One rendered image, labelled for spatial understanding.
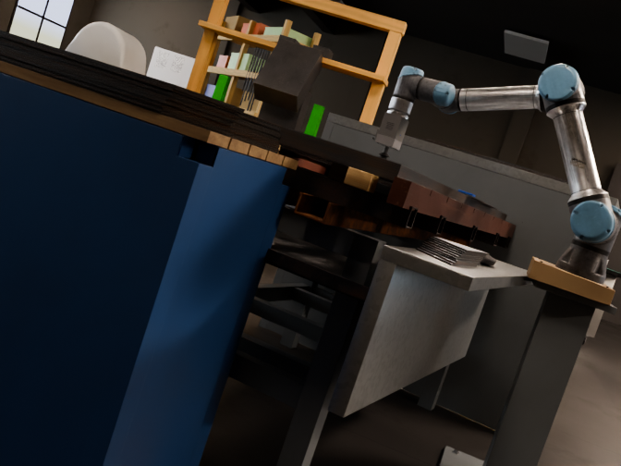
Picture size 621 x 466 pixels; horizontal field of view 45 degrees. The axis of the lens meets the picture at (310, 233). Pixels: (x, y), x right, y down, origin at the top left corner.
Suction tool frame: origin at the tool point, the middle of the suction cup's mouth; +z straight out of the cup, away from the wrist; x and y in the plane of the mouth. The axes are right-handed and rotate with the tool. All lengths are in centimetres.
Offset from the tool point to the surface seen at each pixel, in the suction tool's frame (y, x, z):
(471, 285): 86, 56, 22
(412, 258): 87, 43, 21
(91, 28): -271, -375, -42
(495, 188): -79, 24, -6
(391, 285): 86, 40, 28
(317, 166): -25.1, -32.4, 9.0
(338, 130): -80, -52, -10
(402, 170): 78, 32, 4
